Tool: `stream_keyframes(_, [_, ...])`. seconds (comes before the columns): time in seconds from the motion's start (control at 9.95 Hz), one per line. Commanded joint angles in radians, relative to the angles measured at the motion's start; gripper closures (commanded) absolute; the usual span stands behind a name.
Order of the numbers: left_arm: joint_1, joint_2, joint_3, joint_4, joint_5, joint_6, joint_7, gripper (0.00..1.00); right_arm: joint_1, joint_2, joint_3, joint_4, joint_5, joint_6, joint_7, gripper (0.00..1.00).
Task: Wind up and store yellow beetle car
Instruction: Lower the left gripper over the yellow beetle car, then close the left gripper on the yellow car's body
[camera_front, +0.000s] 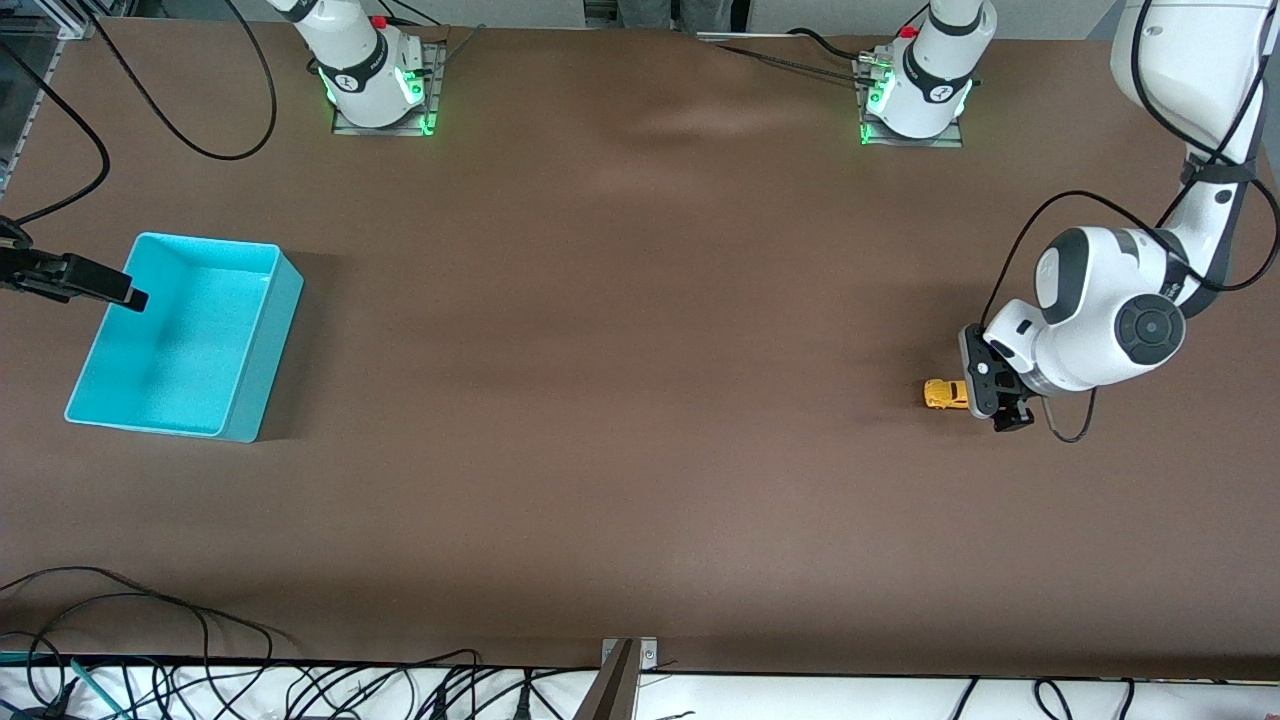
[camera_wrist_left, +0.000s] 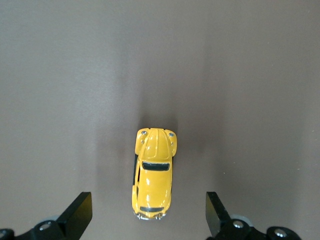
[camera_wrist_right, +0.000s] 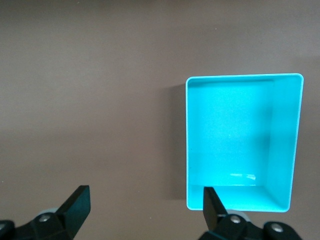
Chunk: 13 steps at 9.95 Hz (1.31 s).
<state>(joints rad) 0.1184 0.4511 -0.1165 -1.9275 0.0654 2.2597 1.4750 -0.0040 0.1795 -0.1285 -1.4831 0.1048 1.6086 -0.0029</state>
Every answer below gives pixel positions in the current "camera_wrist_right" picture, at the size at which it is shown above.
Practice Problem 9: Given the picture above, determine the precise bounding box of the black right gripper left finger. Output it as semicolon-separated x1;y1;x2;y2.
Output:
0;184;91;240

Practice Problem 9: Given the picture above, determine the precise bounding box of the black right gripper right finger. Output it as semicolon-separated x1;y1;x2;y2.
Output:
201;186;302;240

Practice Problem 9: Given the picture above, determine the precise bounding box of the teal plastic bin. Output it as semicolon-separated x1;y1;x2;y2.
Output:
185;73;305;213

